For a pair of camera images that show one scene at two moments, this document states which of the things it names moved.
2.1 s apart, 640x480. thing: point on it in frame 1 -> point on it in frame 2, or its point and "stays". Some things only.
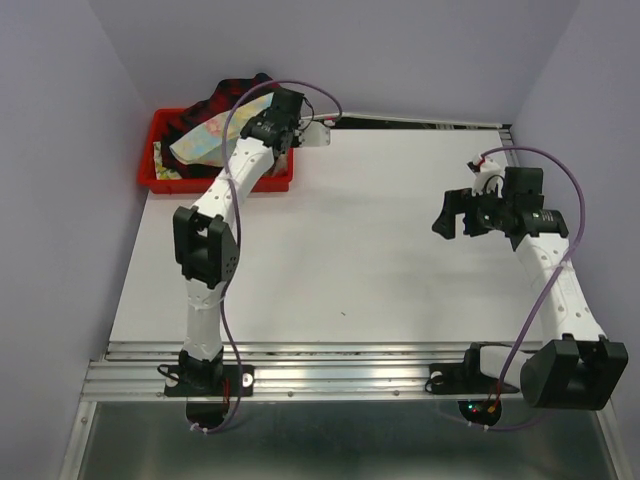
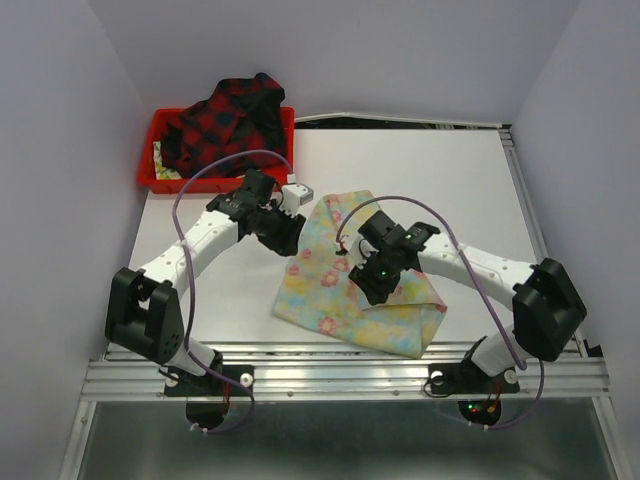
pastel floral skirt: (204, 143) -> (318, 294)
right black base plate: (463, 378) stays
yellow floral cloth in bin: (162, 173) stays
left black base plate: (213, 380) stays
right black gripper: (454, 203) -> (375, 292)
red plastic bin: (147, 172) stays
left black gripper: (296, 124) -> (286, 244)
